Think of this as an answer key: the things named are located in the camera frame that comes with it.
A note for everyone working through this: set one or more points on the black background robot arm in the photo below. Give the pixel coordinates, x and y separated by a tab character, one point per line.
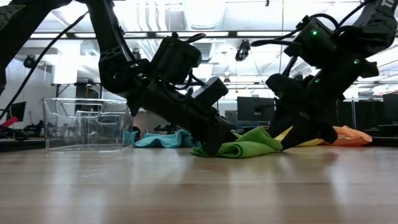
166	128

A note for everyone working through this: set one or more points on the white ceiling duct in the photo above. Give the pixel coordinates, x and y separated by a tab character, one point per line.
203	15

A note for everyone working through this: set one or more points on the green artificial plant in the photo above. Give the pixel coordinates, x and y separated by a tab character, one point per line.
6	17

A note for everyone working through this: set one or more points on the large black background monitor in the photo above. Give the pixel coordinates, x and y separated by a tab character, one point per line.
255	109

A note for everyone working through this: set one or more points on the black ceiling lamp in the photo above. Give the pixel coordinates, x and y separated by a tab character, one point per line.
30	62
243	51

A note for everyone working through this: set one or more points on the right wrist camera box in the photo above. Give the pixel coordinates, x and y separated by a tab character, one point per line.
283	87

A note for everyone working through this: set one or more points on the red bar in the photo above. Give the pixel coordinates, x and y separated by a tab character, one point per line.
11	121

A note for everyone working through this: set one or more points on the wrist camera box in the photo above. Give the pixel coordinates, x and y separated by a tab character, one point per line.
283	87
211	91

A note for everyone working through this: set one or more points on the clear plastic basket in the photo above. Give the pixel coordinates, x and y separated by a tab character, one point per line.
62	137

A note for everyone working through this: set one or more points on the black partition panels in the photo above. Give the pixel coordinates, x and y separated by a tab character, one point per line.
363	118

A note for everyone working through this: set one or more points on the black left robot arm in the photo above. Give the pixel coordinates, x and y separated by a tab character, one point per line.
109	37

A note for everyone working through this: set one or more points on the small black background monitor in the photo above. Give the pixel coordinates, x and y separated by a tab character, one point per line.
17	111

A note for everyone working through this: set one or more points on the green microfiber towel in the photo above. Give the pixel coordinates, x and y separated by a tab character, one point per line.
248	146

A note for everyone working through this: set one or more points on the white wall cabinet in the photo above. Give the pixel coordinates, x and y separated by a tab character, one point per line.
63	73

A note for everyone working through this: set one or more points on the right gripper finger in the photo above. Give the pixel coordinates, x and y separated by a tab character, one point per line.
284	118
314	133

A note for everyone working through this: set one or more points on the blue microfiber towel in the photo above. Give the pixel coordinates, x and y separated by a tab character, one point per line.
164	141

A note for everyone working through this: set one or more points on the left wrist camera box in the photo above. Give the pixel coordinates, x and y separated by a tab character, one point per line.
211	91

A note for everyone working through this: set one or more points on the yellow microfiber towel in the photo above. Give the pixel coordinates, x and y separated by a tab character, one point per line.
311	143

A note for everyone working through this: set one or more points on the orange microfiber towel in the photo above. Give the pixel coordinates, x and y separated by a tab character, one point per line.
351	138

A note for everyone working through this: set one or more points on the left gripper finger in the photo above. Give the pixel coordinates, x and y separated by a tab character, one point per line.
214	137

